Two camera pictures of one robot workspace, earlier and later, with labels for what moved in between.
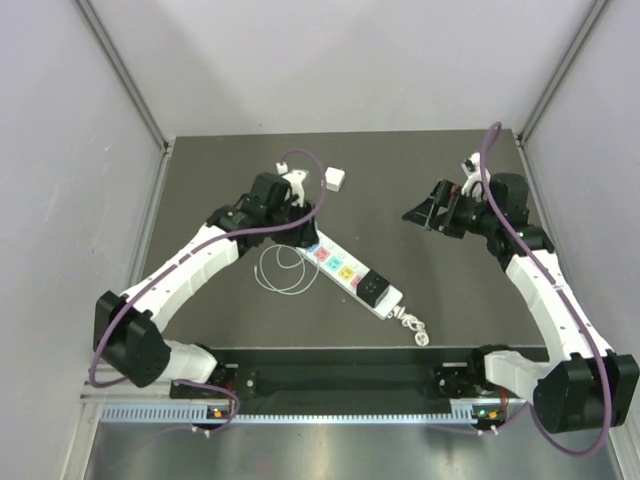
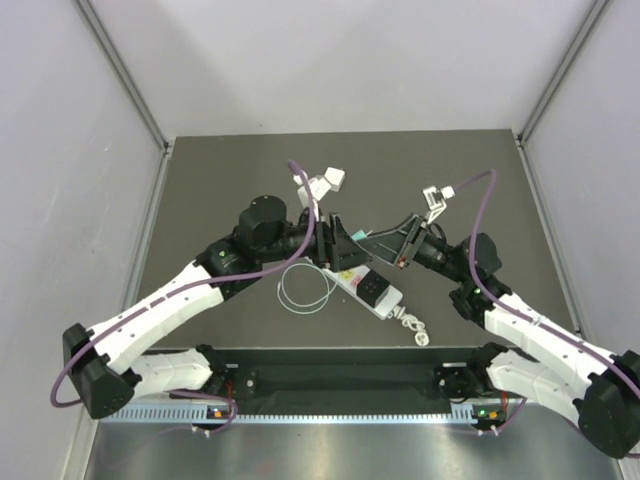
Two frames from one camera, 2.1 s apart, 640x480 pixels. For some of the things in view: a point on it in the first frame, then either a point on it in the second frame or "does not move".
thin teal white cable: [286, 266] to [308, 305]
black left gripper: [303, 237] to [335, 250]
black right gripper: [449, 197] to [399, 246]
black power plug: [372, 288] does not move
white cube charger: [334, 179] does not move
